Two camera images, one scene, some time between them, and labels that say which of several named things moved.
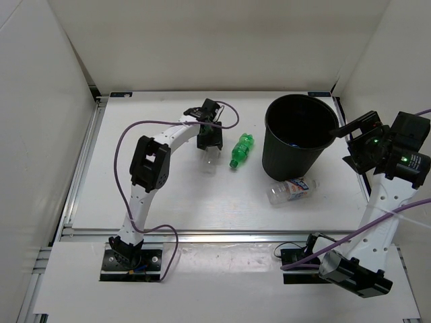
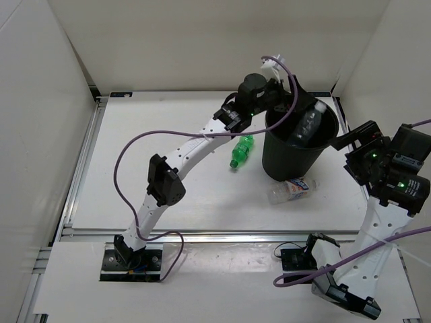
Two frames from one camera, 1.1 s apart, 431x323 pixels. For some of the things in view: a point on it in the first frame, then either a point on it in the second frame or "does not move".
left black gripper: x=215 y=140 to x=285 y=98
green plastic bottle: x=240 y=151 does not move
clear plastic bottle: x=211 y=158 to x=308 y=124
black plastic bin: x=297 y=130 does not move
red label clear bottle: x=279 y=192 does not move
